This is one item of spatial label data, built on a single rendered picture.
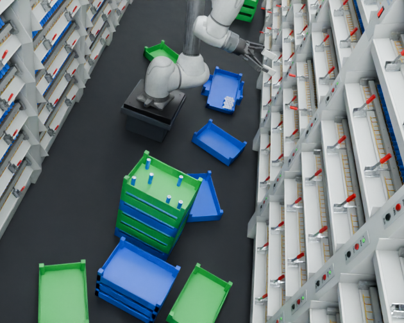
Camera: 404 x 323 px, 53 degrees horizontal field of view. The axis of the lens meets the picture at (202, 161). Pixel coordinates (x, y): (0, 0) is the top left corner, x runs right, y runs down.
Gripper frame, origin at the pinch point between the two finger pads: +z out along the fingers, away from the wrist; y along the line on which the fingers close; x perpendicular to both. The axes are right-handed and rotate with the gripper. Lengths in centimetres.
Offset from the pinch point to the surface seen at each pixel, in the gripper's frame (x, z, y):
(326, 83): 12.3, 19.9, 15.6
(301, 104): -7.9, 21.8, 7.0
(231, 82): -73, 11, -82
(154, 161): -50, -32, 41
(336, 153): 12, 20, 59
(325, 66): 12.3, 20.4, 2.3
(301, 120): -8.1, 21.4, 18.9
